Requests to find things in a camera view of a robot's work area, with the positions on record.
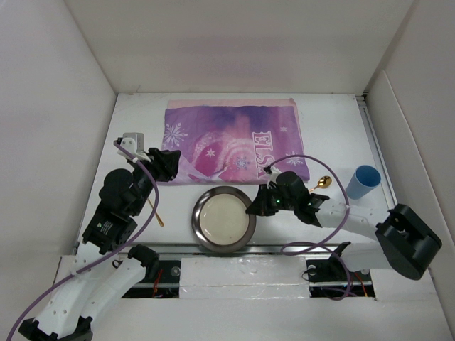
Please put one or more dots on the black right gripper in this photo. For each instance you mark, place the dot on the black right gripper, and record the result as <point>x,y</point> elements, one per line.
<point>259,206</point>

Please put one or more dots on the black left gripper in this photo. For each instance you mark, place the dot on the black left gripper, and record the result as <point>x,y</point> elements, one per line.
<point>165,162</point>

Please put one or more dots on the steel plate with cream centre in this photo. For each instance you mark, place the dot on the steel plate with cream centre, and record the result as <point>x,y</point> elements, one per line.
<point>219,216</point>

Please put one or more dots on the gold fork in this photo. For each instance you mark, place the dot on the gold fork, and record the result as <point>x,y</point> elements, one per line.
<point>158,218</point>

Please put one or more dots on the purple pink Elsa placemat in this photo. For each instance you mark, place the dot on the purple pink Elsa placemat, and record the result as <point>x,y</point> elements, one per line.
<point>232,141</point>

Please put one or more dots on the gold spoon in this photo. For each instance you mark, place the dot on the gold spoon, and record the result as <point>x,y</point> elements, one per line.
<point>323,182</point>

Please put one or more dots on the blue plastic cup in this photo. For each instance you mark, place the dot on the blue plastic cup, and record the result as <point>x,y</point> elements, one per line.
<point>364,179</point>

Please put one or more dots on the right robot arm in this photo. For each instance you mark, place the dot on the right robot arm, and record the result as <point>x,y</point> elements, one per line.
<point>398,238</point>

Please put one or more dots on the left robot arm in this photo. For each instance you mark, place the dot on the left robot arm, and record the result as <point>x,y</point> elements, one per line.
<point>78,299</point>

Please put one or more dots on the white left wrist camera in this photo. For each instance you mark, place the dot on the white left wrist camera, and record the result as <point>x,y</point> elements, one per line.
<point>131,146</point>

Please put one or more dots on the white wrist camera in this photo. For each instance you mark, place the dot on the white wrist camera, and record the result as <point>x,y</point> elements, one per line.
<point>131,146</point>
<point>272,172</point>

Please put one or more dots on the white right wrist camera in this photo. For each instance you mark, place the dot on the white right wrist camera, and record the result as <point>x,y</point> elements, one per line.
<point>272,172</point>

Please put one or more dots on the aluminium front rail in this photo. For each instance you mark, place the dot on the aluminium front rail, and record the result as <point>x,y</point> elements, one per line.
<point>227,247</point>

